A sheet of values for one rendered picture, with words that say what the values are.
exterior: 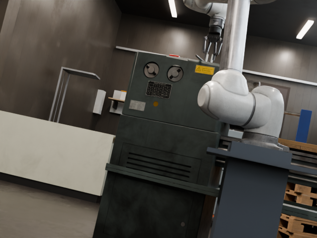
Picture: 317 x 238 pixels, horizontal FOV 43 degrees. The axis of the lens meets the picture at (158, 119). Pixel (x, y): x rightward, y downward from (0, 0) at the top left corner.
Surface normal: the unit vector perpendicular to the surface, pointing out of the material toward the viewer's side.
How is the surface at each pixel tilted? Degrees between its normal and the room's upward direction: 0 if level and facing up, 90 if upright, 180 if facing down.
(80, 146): 90
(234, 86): 77
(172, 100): 90
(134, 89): 90
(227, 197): 90
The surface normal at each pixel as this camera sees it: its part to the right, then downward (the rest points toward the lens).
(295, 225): 0.16, -0.04
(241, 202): -0.11, -0.11
